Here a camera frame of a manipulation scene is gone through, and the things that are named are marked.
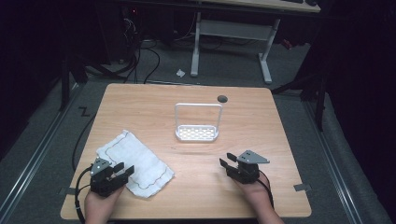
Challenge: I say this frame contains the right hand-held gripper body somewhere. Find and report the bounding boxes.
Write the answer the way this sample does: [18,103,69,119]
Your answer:
[228,149,271,185]

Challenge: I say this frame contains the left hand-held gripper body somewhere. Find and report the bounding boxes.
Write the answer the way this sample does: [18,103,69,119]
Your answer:
[90,157,131,198]

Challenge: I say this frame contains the white cloth with dark stitching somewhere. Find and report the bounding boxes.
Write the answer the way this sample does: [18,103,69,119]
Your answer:
[95,129,176,199]

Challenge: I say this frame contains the white plastic rack with handle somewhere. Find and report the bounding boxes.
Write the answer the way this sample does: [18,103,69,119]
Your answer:
[174,102,224,144]

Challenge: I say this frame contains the person's left hand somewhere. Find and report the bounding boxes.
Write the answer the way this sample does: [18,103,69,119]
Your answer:
[84,184,126,218]

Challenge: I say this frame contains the person's right hand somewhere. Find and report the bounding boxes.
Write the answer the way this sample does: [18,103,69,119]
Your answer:
[233,173,273,213]

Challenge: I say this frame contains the grey tape strip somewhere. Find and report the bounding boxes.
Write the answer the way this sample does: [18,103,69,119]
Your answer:
[57,186,78,197]
[292,183,313,193]

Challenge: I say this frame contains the black tape floor mark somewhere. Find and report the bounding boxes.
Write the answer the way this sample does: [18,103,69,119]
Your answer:
[78,105,92,118]

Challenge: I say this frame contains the black metal stand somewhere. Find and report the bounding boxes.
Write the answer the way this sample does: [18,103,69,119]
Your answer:
[58,52,90,112]
[270,69,329,133]

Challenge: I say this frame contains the white-framed desk with wooden top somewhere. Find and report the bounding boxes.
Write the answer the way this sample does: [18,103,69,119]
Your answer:
[190,0,322,85]

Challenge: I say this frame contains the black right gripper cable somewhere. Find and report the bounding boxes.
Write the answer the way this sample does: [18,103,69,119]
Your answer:
[257,169,276,210]

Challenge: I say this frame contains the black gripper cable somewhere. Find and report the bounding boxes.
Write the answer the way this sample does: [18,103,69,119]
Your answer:
[257,169,276,210]
[73,165,95,224]

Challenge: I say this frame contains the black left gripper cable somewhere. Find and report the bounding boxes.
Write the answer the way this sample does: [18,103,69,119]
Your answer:
[73,165,95,224]

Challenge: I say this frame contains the black floor cable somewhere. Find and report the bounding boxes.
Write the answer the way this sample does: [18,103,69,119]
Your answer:
[71,113,98,173]

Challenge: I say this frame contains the metal floor rail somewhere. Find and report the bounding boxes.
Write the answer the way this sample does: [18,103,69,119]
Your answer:
[302,100,364,224]
[0,83,86,220]

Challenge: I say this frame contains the bundle of black cables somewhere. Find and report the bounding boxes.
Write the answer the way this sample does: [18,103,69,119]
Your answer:
[120,8,162,85]

